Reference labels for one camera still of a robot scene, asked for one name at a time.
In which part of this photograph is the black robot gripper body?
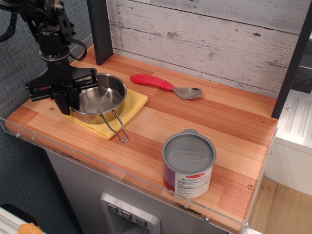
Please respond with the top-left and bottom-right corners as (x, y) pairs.
(25, 59), (98, 101)

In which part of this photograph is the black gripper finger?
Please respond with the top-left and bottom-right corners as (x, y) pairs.
(66, 88), (80, 110)
(53, 92), (70, 115)

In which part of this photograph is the small stainless steel pot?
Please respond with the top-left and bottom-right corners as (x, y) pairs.
(71, 74), (129, 143)

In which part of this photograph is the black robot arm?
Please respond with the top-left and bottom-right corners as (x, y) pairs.
(0, 0), (98, 115)

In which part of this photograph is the clear acrylic table guard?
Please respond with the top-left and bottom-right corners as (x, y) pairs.
(0, 39), (278, 232)

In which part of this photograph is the yellow folded cloth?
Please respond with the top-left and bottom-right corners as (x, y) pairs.
(62, 89), (148, 140)

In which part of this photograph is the grey toy fridge cabinet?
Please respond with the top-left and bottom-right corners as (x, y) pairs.
(47, 152), (225, 234)

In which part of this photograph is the toy food can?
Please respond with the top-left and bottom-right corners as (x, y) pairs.
(162, 129), (216, 199)

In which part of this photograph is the orange plush object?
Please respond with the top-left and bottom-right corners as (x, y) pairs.
(18, 223), (43, 234)

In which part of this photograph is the white side cabinet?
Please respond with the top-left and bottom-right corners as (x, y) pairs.
(264, 90), (312, 195)

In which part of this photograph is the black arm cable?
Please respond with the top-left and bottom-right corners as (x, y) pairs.
(68, 39), (87, 62)

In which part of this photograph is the black left vertical post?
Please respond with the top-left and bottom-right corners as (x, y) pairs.
(87, 0), (114, 65)

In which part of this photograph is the black vertical post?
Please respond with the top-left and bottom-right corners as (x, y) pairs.
(271, 1), (312, 119)
(87, 0), (114, 65)

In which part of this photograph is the red-handled metal spoon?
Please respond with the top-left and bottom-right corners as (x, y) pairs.
(130, 74), (202, 100)

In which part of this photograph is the black right vertical post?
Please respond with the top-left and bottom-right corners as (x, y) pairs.
(271, 1), (312, 119)

